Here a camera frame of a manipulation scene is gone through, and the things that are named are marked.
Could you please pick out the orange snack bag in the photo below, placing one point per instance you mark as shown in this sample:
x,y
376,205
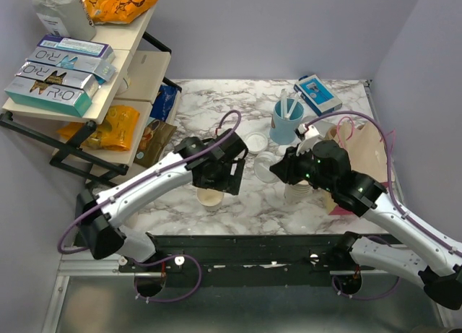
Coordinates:
x,y
116,131
117,11

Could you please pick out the grey coffee bag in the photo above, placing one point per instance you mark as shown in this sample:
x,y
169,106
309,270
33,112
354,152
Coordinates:
x,y
65,18

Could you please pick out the white sachet stick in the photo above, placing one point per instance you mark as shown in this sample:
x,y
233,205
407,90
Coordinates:
x,y
292,107
283,104

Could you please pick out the purple white box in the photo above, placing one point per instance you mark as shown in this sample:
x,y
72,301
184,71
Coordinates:
x,y
89,48

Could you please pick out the blue snack bag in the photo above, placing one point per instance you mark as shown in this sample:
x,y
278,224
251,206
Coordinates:
x,y
163,103

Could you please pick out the orange snack bag lower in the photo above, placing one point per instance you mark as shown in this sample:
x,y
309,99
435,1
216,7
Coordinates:
x,y
116,131

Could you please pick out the silver R&O box upper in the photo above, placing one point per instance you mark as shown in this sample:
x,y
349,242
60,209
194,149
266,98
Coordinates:
x,y
100,68

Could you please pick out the white plastic cup lid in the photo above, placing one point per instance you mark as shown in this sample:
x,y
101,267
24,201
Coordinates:
x,y
261,167

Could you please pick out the white lid stack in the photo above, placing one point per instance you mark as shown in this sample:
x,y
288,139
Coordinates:
x,y
256,142

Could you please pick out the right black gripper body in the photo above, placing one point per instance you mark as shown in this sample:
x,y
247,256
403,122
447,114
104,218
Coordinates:
x,y
303,168

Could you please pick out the black beige shelf rack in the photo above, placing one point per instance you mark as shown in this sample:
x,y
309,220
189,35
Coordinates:
x,y
141,61

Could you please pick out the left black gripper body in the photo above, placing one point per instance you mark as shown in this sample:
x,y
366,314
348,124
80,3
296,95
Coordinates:
x,y
222,180

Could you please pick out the white paper coffee cup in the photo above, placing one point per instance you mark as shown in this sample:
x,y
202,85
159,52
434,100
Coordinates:
x,y
211,200

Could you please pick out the silver r&o box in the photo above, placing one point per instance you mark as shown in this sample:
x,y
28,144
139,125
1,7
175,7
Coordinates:
x,y
59,76
100,68

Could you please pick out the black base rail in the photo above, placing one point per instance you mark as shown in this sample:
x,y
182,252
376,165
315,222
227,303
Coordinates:
x,y
253,261

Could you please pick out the light blue utensil cup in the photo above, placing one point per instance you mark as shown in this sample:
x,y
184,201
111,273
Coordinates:
x,y
283,131

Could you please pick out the brown snack bag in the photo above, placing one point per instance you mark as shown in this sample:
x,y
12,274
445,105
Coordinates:
x,y
155,137

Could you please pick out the silver R&O box middle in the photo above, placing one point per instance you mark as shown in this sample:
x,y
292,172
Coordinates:
x,y
59,76

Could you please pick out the teal R&O box front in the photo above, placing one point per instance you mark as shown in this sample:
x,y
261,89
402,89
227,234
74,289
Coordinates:
x,y
50,97

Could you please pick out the stack of paper cups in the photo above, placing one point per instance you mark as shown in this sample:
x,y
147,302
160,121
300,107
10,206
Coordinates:
x,y
297,192

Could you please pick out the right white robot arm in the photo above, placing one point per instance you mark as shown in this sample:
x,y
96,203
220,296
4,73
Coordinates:
x,y
431,260

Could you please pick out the blue white razor box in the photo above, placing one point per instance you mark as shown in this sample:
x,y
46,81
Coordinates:
x,y
316,94

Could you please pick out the orange snack bag top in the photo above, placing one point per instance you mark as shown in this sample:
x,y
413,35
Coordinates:
x,y
117,11

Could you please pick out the brown pink paper bag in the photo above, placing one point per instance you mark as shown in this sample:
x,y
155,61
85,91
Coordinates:
x,y
364,145

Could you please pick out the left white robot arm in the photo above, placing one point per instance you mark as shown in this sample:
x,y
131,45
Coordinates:
x,y
101,218

